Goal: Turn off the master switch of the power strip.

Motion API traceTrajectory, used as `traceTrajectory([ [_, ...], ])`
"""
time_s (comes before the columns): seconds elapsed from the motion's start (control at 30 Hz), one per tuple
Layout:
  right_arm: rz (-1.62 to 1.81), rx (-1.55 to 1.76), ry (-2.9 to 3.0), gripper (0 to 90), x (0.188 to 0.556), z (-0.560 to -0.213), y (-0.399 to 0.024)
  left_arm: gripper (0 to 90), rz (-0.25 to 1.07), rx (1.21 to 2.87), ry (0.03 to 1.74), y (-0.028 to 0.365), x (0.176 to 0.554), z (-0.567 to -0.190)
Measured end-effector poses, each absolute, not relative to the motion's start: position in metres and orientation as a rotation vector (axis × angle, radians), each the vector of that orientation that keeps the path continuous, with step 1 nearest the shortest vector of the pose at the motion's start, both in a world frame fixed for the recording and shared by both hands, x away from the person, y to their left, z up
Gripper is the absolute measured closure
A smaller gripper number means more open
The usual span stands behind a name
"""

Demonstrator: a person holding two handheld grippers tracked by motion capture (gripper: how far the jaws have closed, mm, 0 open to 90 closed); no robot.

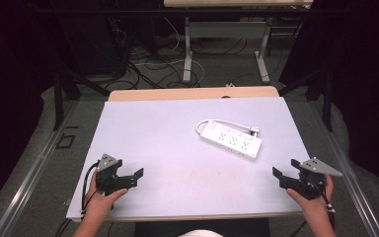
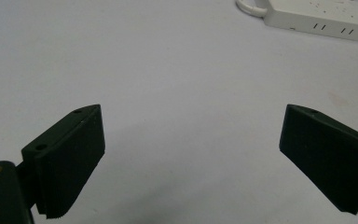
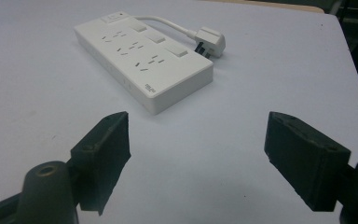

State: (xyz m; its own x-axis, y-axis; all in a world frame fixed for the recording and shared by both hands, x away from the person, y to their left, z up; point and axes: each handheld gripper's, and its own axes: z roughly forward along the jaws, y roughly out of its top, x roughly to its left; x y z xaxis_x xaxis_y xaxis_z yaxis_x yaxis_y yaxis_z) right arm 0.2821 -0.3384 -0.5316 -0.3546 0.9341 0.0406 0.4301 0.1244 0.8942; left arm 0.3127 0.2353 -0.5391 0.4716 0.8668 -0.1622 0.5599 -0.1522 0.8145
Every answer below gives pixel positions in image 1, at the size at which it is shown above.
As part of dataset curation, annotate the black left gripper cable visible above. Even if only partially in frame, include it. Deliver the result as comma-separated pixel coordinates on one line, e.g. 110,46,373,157
80,160,101,218

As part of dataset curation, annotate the black metal stand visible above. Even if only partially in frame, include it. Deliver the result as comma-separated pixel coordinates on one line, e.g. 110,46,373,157
50,62,112,131
277,62,335,132

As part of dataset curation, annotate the metal floor rail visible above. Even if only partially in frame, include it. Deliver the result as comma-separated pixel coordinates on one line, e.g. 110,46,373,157
309,102,379,237
0,100,80,237

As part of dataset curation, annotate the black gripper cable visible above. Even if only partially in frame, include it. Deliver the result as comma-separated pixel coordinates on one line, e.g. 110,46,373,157
80,160,101,218
289,179,338,237

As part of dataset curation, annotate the white power strip cable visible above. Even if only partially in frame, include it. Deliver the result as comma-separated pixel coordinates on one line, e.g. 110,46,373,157
194,118,255,135

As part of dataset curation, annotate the black floor socket plate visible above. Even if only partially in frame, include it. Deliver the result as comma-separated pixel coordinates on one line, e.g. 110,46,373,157
55,132,77,150

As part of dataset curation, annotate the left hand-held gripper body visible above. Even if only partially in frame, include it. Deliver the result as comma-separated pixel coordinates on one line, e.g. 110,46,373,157
95,153,138,198

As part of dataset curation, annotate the white table mat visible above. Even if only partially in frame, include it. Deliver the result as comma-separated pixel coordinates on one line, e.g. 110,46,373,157
65,96,311,222

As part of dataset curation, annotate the tangle of floor cables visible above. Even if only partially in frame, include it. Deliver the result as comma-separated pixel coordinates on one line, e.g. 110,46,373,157
107,16,250,91

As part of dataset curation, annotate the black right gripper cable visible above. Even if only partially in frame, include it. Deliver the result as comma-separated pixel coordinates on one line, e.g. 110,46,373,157
289,179,338,237

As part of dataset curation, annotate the white power strip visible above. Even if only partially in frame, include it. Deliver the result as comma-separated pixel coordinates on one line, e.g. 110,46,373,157
199,122,264,161

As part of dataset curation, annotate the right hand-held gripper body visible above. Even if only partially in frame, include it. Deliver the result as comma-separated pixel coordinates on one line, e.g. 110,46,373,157
278,156,343,201

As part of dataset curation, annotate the white metal frame desk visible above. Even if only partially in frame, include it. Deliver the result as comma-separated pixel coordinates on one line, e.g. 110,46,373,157
163,0,314,85

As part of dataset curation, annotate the person's left hand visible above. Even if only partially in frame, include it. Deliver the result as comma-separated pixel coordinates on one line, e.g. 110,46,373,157
84,170,129,215

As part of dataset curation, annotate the person's white clothing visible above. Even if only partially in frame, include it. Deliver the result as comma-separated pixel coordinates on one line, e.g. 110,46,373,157
177,228,225,237

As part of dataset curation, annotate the dark curtain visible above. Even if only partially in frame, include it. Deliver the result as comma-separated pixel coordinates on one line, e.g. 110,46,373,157
0,0,63,218
277,0,379,198

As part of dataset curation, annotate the wooden table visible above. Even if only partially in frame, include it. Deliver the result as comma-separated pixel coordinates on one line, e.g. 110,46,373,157
108,85,280,103

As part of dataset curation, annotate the person's right hand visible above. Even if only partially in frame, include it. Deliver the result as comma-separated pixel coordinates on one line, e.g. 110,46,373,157
285,173,335,216

